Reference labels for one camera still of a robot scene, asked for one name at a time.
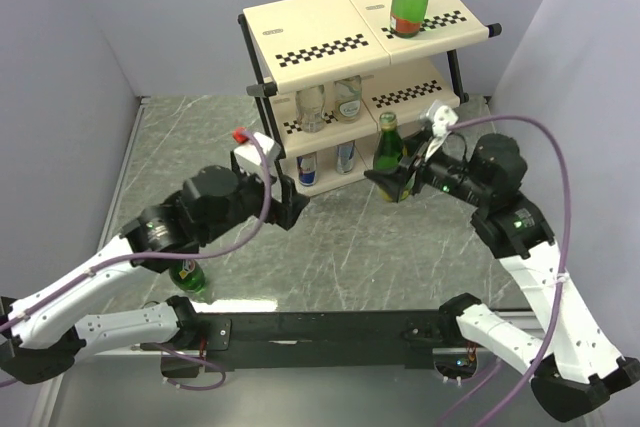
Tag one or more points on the beige two-tier shelf black frame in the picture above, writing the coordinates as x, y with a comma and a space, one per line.
297, 44

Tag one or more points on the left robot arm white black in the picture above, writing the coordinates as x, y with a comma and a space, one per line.
43, 335

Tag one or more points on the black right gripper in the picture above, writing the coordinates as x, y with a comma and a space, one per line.
412, 145

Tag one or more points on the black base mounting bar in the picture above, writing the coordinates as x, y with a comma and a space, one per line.
267, 340

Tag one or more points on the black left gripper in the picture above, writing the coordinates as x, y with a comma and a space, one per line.
286, 211

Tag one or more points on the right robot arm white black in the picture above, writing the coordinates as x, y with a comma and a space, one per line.
579, 369

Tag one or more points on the aluminium rail frame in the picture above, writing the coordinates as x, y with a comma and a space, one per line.
350, 251

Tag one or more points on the energy drink can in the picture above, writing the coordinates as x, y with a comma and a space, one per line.
307, 168
345, 157

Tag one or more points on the clear Chang soda water bottle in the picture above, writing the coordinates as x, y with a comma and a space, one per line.
310, 105

